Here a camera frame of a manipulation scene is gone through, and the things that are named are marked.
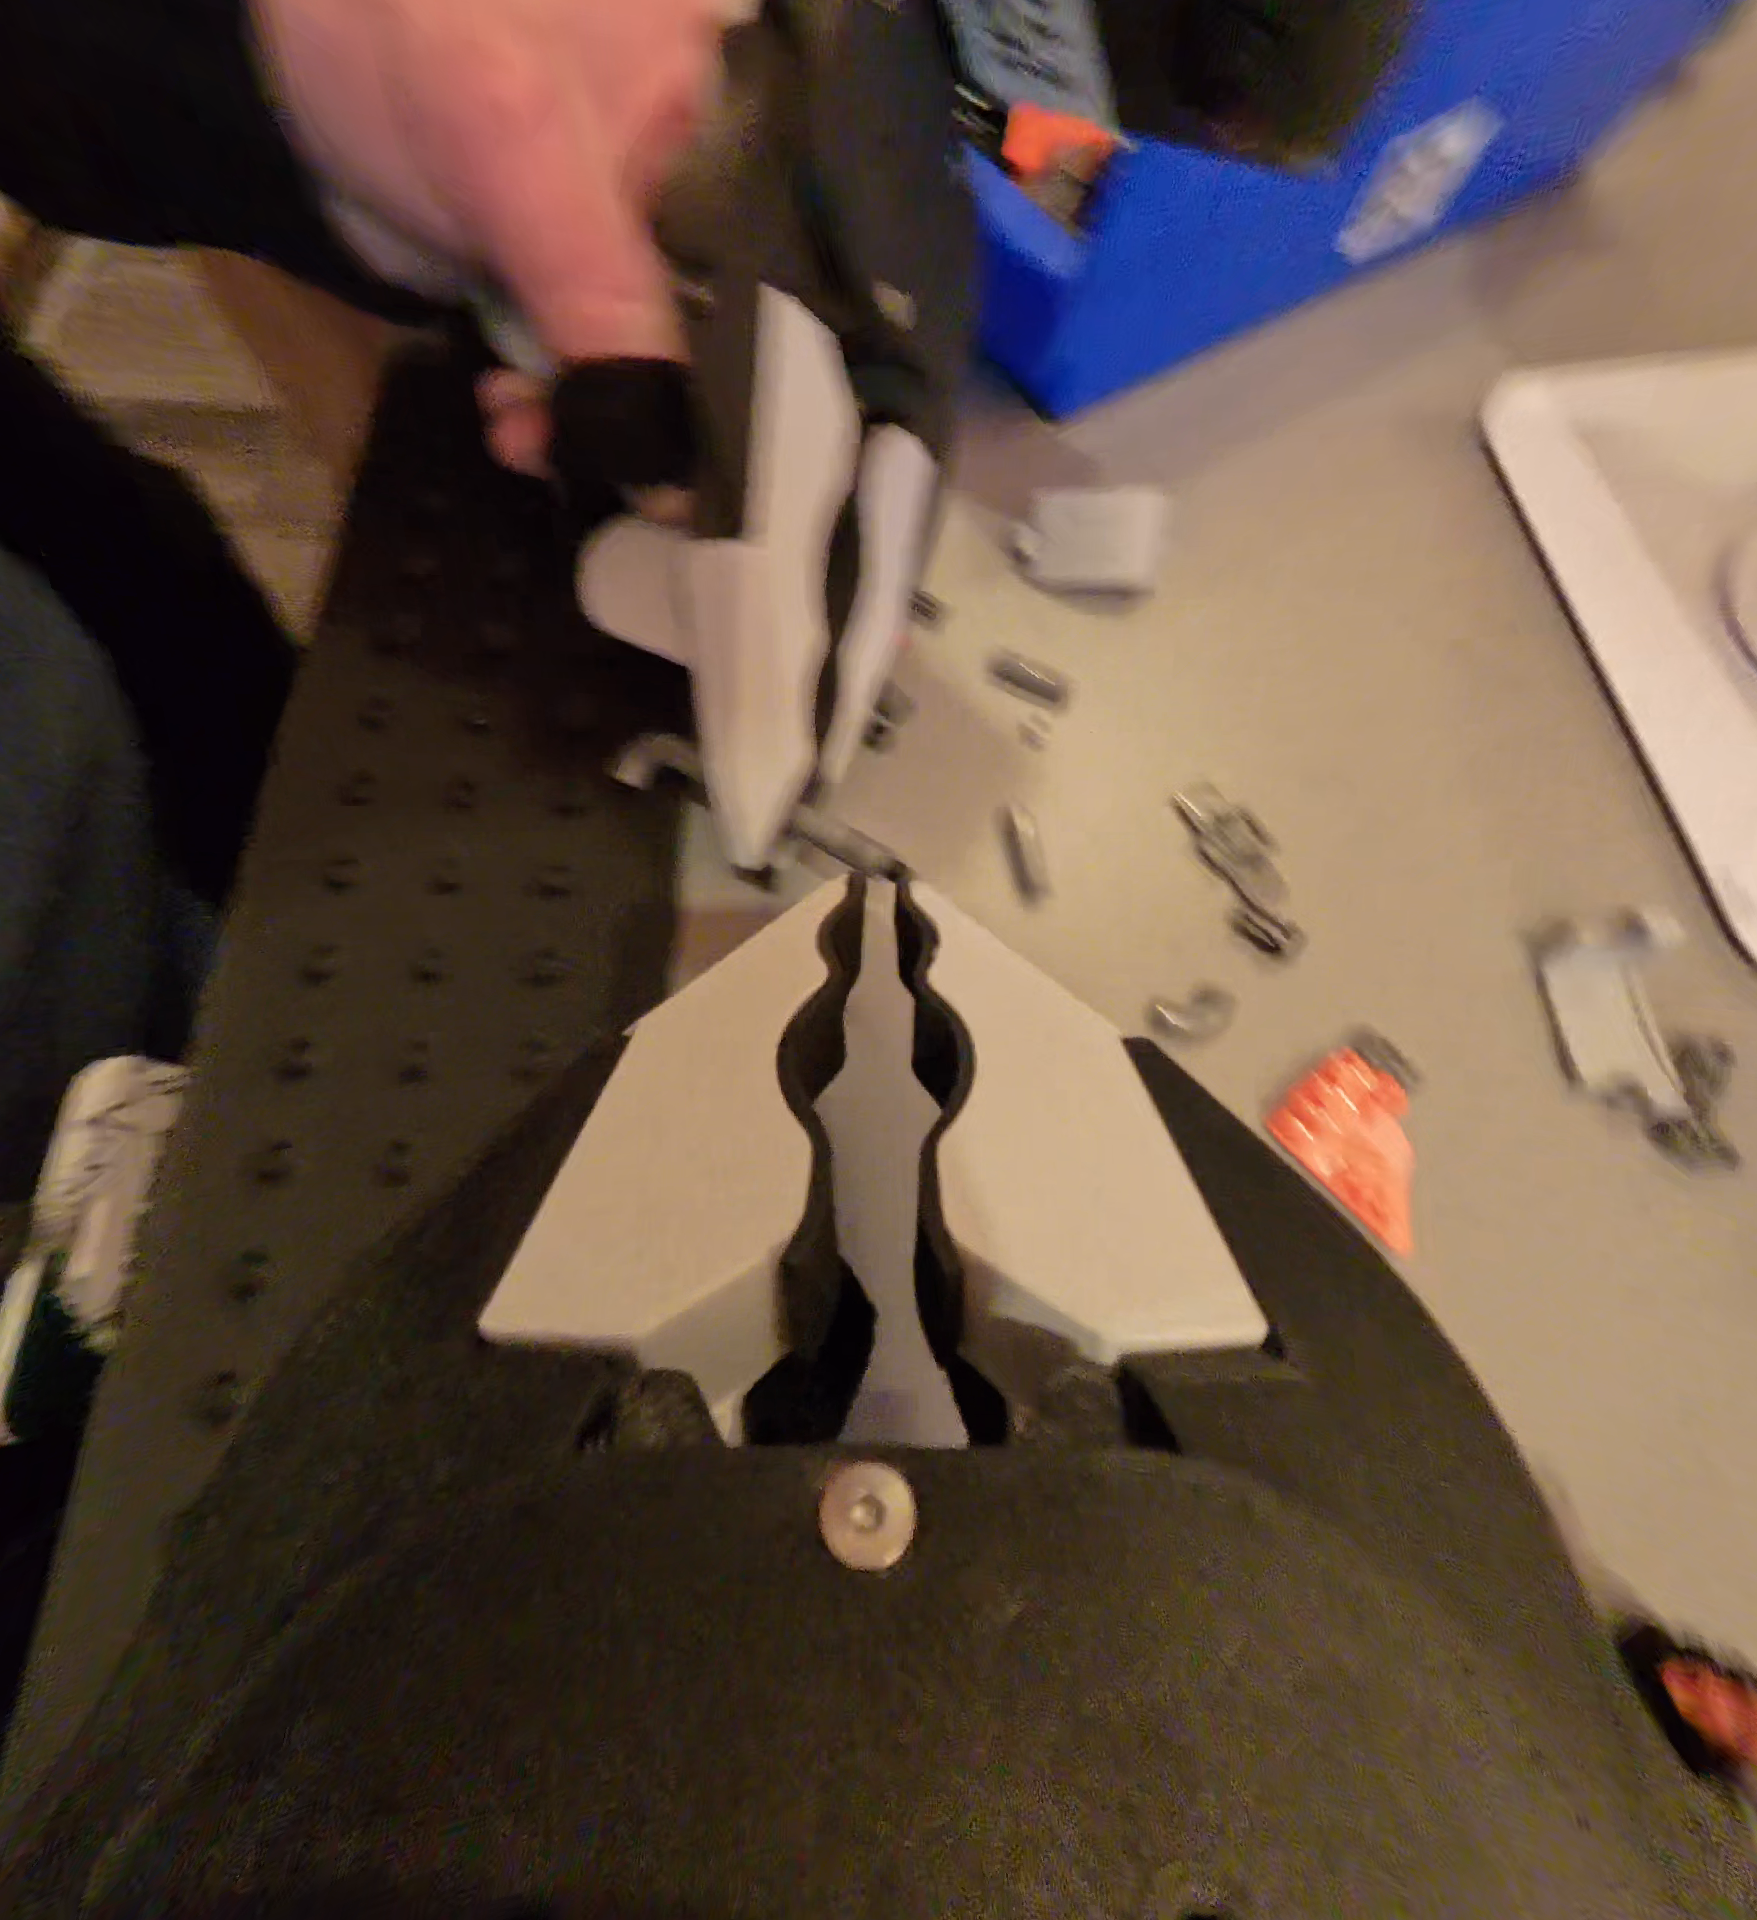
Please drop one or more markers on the person's left forearm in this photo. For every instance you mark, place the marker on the person's left forearm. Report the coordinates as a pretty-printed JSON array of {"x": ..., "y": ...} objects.
[{"x": 85, "y": 106}]

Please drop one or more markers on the grey elbow connector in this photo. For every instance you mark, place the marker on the grey elbow connector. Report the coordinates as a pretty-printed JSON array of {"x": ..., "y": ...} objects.
[{"x": 1191, "y": 1014}]

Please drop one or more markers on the grey white toy robot model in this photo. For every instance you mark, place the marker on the grey white toy robot model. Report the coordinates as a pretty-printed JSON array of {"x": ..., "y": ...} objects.
[{"x": 1737, "y": 1737}]

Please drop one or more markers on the black perforated pad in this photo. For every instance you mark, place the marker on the black perforated pad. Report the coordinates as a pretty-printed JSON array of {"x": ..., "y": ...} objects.
[{"x": 429, "y": 988}]

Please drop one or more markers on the person's left hand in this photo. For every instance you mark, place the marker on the person's left hand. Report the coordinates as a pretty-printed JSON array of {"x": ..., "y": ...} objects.
[{"x": 484, "y": 149}]

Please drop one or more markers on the dark grey connector plate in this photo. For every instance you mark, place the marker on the dark grey connector plate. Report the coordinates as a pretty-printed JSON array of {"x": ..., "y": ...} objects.
[{"x": 1241, "y": 869}]

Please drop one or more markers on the white printed cloth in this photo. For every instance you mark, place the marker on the white printed cloth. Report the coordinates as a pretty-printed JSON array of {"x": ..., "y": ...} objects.
[{"x": 98, "y": 1197}]

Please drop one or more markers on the orange panel piece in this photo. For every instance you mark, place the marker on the orange panel piece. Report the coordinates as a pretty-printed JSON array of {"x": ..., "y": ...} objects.
[{"x": 1344, "y": 1141}]

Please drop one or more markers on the cluster of small grey connectors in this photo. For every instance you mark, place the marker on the cluster of small grey connectors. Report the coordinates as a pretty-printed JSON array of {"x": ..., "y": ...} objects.
[{"x": 1024, "y": 853}]

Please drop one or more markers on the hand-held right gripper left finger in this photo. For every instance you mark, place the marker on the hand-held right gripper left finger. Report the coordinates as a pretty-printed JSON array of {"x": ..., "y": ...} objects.
[{"x": 654, "y": 1197}]

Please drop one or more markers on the blue plastic bin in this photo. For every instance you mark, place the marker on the blue plastic bin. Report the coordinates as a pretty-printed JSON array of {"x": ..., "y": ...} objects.
[{"x": 1272, "y": 211}]

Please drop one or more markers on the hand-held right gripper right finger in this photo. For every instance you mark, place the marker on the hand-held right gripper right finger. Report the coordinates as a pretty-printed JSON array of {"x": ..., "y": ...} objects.
[{"x": 1100, "y": 1197}]

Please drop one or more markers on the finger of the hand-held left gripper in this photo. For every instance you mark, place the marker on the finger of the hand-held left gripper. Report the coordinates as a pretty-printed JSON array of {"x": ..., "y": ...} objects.
[
  {"x": 759, "y": 573},
  {"x": 888, "y": 573}
]

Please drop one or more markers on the light grey ribbed panel piece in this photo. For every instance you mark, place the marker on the light grey ribbed panel piece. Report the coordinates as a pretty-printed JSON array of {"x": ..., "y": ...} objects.
[{"x": 1098, "y": 540}]

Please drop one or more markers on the light grey curved panel piece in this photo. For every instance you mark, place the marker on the light grey curved panel piece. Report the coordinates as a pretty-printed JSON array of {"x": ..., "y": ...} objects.
[{"x": 1622, "y": 1034}]

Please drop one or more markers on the white stand base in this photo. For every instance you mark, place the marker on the white stand base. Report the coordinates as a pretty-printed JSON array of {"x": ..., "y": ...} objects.
[{"x": 1687, "y": 600}]

